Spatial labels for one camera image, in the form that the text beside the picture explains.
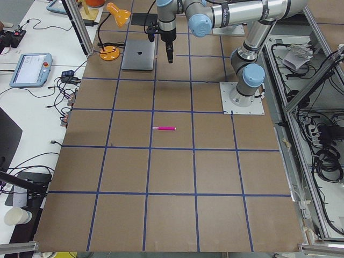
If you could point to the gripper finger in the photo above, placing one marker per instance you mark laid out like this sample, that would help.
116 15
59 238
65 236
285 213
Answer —
171 52
168 51

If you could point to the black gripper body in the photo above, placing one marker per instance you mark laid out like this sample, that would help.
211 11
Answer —
168 37

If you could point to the pink marker pen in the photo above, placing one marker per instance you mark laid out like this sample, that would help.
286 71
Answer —
163 128

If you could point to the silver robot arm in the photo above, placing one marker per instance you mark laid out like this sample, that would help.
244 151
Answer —
223 18

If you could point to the black mousepad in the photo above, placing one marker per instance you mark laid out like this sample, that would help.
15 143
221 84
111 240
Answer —
141 19

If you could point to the silver closed laptop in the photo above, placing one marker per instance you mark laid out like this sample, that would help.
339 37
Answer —
138 55

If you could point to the orange desk lamp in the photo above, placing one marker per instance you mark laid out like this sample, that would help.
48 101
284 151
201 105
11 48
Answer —
115 20

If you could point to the black power adapter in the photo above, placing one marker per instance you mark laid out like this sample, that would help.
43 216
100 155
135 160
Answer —
89 22

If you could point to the orange cylindrical container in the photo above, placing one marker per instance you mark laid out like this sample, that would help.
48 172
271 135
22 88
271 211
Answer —
95 3

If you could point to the wooden stand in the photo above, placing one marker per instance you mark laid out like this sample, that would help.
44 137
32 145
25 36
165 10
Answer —
87 12

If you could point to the blue teach pendant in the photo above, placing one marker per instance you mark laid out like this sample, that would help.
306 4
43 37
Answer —
56 6
32 70

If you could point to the white paper cup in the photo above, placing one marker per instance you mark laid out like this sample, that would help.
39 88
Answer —
17 216

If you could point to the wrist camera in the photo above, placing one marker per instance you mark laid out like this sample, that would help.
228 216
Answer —
153 29

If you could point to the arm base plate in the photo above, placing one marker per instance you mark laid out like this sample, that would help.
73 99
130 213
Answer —
235 103
231 30

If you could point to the aluminium frame post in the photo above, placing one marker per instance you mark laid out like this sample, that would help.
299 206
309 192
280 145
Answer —
78 25

